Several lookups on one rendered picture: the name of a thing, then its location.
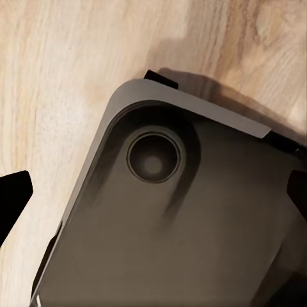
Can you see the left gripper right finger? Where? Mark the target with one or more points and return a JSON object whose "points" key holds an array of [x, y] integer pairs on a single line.
{"points": [[297, 190]]}

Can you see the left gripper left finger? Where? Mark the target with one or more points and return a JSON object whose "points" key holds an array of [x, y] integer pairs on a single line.
{"points": [[15, 192]]}

